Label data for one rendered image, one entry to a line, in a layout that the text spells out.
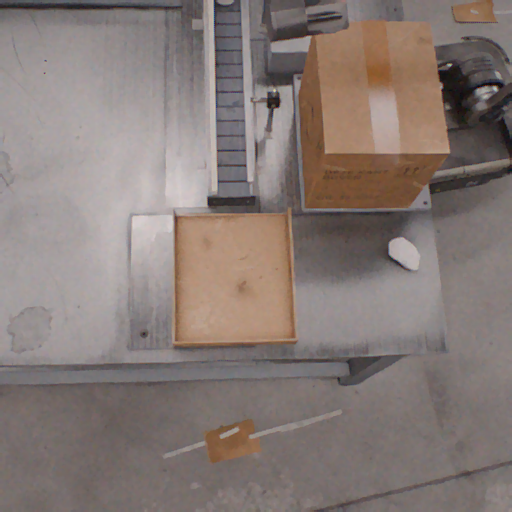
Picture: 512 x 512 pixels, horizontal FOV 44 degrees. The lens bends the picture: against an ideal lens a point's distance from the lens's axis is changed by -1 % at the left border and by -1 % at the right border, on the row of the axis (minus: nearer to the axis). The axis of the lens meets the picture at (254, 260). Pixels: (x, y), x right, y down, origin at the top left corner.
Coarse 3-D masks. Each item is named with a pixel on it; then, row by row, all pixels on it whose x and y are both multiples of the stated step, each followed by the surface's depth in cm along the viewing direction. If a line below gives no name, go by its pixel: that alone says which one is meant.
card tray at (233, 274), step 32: (192, 224) 143; (224, 224) 144; (256, 224) 144; (288, 224) 143; (192, 256) 141; (224, 256) 141; (256, 256) 142; (288, 256) 142; (192, 288) 139; (224, 288) 139; (256, 288) 139; (288, 288) 140; (192, 320) 136; (224, 320) 137; (256, 320) 137; (288, 320) 138
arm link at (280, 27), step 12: (276, 0) 101; (288, 0) 101; (300, 0) 102; (276, 12) 102; (288, 12) 102; (300, 12) 102; (276, 24) 102; (288, 24) 102; (300, 24) 103; (276, 36) 103; (288, 36) 104; (300, 36) 105
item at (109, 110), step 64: (192, 0) 163; (256, 0) 164; (384, 0) 166; (0, 64) 153; (64, 64) 154; (128, 64) 156; (192, 64) 157; (256, 64) 158; (0, 128) 148; (64, 128) 149; (128, 128) 150; (192, 128) 151; (256, 128) 152; (0, 192) 143; (64, 192) 144; (128, 192) 145; (192, 192) 146; (256, 192) 147; (0, 256) 139; (64, 256) 139; (128, 256) 140; (320, 256) 143; (384, 256) 144; (0, 320) 134; (64, 320) 135; (128, 320) 136; (320, 320) 139; (384, 320) 139
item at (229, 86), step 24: (240, 0) 157; (216, 24) 155; (240, 24) 155; (216, 48) 153; (240, 48) 153; (216, 72) 151; (240, 72) 151; (216, 96) 149; (240, 96) 149; (216, 120) 147; (240, 120) 147; (216, 144) 145; (240, 144) 145; (240, 168) 143; (240, 192) 141
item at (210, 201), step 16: (208, 16) 156; (208, 32) 154; (208, 48) 153; (208, 64) 151; (208, 80) 150; (208, 96) 149; (208, 112) 147; (208, 128) 146; (208, 144) 145; (208, 160) 144; (208, 176) 142; (208, 192) 141
